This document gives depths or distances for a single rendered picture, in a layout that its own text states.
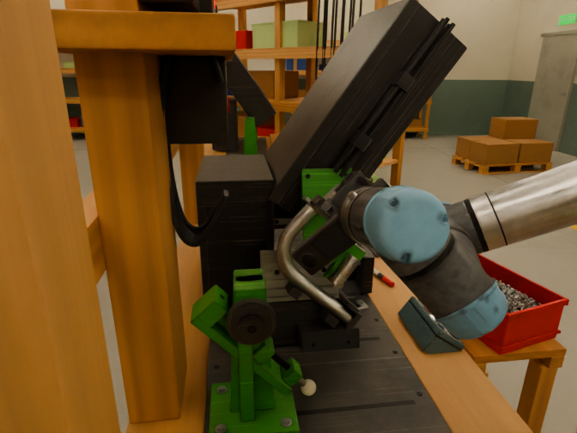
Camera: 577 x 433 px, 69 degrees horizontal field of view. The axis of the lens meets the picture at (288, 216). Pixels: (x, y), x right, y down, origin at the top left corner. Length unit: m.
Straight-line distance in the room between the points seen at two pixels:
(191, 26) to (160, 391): 0.59
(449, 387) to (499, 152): 6.18
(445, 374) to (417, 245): 0.57
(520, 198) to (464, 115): 10.32
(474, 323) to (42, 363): 0.39
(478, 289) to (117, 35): 0.47
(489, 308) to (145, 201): 0.47
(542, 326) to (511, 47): 10.20
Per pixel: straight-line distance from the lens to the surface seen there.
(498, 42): 11.12
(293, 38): 4.00
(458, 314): 0.48
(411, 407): 0.87
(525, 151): 7.26
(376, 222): 0.41
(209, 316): 0.67
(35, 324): 0.29
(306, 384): 0.80
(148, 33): 0.53
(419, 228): 0.42
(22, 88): 0.28
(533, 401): 1.42
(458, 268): 0.47
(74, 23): 0.55
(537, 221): 0.59
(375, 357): 0.96
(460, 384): 0.95
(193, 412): 0.87
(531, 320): 1.26
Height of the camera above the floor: 1.48
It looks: 20 degrees down
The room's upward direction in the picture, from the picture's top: straight up
